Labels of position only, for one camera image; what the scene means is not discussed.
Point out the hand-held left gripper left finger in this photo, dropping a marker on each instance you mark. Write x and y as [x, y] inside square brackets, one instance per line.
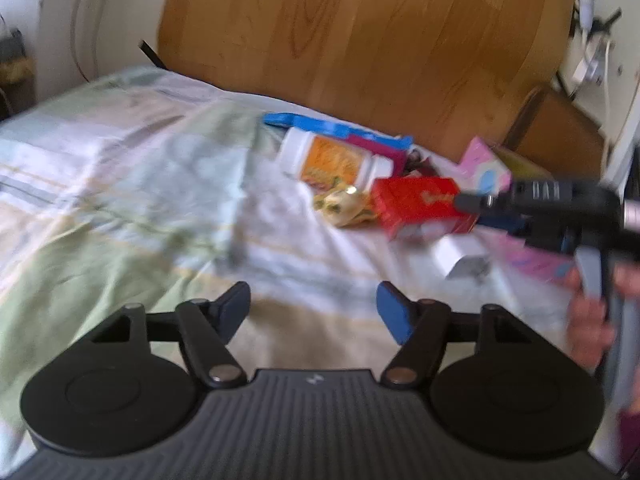
[234, 310]

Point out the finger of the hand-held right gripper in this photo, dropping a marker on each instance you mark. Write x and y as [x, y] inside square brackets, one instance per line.
[500, 222]
[482, 202]

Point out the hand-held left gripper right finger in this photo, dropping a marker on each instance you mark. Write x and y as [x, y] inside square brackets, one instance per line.
[395, 316]

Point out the pink biscuit tin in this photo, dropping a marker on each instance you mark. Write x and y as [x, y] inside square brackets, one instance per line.
[480, 162]

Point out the red cardboard box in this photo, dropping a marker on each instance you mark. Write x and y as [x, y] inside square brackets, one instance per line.
[420, 205]

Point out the small dark trinket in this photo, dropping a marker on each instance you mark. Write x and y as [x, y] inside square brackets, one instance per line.
[419, 164]

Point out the pink glossy wallet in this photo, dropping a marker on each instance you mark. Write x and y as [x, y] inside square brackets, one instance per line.
[380, 152]

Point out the yellow green snack wrapper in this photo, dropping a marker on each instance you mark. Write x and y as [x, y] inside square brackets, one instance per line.
[342, 205]

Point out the white bottle with orange label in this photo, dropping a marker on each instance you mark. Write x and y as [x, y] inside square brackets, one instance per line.
[330, 157]

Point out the blue polka dot bow headband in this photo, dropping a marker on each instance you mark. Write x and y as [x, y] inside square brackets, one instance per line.
[320, 125]

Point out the person's right hand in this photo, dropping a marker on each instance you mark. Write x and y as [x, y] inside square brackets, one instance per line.
[587, 325]

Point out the white charger plug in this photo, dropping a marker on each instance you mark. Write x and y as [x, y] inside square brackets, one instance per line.
[462, 257]

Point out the pink printed lid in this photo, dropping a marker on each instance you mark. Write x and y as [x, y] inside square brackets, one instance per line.
[537, 260]

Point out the brown chair backrest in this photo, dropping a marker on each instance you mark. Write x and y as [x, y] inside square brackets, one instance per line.
[555, 130]

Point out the wooden headboard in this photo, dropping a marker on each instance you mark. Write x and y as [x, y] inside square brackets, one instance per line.
[350, 35]

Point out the black tape strip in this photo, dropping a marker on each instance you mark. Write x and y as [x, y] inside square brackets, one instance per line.
[151, 54]

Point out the white window frame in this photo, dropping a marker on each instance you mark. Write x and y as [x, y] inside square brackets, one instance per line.
[625, 110]

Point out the dark object by wall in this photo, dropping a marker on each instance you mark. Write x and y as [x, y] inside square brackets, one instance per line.
[14, 55]

